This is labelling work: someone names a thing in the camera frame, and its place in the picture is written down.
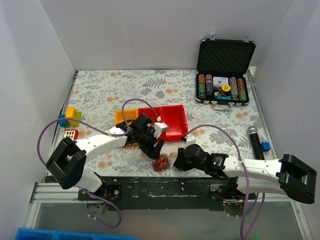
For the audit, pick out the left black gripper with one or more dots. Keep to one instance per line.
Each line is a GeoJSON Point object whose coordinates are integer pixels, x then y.
{"type": "Point", "coordinates": [149, 144]}

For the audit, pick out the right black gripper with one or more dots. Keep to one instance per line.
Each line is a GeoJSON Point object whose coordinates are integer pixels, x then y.
{"type": "Point", "coordinates": [180, 161]}

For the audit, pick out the colourful wire ball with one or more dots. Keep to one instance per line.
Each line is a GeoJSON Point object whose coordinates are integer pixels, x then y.
{"type": "Point", "coordinates": [161, 164]}

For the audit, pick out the red double plastic bin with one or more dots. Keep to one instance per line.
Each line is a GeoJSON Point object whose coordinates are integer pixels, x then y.
{"type": "Point", "coordinates": [174, 116]}

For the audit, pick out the yellow plastic bin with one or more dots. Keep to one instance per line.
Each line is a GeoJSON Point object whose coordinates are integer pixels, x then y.
{"type": "Point", "coordinates": [129, 114]}

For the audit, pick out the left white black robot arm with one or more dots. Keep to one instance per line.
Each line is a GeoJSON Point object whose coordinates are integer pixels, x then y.
{"type": "Point", "coordinates": [67, 162]}

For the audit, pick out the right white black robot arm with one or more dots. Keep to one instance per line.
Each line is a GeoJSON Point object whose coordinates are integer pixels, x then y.
{"type": "Point", "coordinates": [287, 176]}

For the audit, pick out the black microphone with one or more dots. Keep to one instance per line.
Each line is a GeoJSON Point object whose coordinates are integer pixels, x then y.
{"type": "Point", "coordinates": [252, 132]}

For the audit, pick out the small blue toy block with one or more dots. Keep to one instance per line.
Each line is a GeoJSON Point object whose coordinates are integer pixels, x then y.
{"type": "Point", "coordinates": [265, 146]}

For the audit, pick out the yellow round dealer button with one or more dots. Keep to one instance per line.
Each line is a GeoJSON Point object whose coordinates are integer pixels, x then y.
{"type": "Point", "coordinates": [226, 87]}

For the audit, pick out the white card deck box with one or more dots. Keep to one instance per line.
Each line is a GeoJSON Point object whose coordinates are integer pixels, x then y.
{"type": "Point", "coordinates": [220, 81]}

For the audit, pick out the red white toy block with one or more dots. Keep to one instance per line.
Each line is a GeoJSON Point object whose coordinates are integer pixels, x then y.
{"type": "Point", "coordinates": [71, 133]}

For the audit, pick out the yellow green toy block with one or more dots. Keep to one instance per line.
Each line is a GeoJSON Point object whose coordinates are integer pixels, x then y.
{"type": "Point", "coordinates": [71, 112]}

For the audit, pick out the blue green toy block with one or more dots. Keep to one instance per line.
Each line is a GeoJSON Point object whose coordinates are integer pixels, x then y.
{"type": "Point", "coordinates": [64, 123]}

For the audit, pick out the black poker chip case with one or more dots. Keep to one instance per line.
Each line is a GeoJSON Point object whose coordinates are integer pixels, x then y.
{"type": "Point", "coordinates": [223, 58]}

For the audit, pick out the blue plastic tray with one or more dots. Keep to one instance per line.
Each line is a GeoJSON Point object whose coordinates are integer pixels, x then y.
{"type": "Point", "coordinates": [41, 234]}

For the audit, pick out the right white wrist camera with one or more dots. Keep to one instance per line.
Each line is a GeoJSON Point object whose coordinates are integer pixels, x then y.
{"type": "Point", "coordinates": [189, 140]}

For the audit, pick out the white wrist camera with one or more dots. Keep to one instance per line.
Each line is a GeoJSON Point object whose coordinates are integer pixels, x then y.
{"type": "Point", "coordinates": [189, 140]}
{"type": "Point", "coordinates": [159, 128]}

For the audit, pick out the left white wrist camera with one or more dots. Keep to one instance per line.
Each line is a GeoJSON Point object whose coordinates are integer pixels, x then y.
{"type": "Point", "coordinates": [159, 128]}

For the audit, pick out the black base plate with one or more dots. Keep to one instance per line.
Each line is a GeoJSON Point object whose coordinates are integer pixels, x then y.
{"type": "Point", "coordinates": [160, 193]}

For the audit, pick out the aluminium frame rail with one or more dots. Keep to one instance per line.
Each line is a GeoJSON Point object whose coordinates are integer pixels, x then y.
{"type": "Point", "coordinates": [50, 193]}

